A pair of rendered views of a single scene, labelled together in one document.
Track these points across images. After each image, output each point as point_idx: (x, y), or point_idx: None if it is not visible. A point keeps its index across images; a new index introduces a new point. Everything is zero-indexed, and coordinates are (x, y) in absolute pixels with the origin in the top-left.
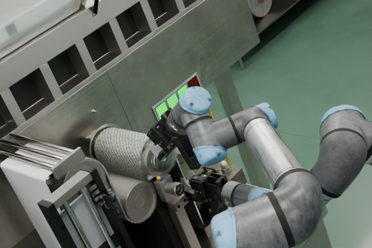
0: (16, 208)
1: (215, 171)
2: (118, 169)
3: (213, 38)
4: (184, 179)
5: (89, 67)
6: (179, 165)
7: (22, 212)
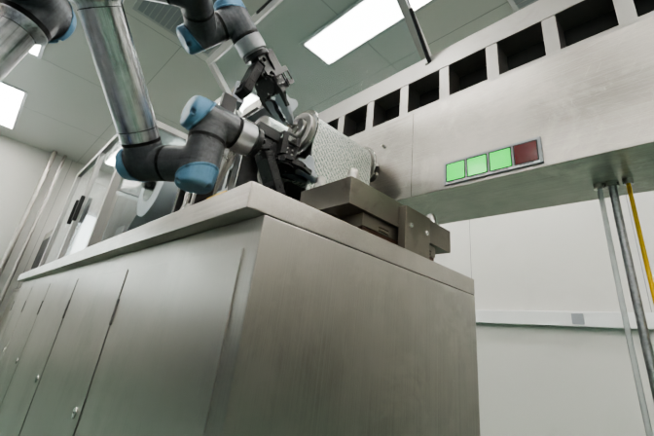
0: None
1: (283, 133)
2: None
3: (608, 90)
4: None
5: (402, 109)
6: (311, 150)
7: None
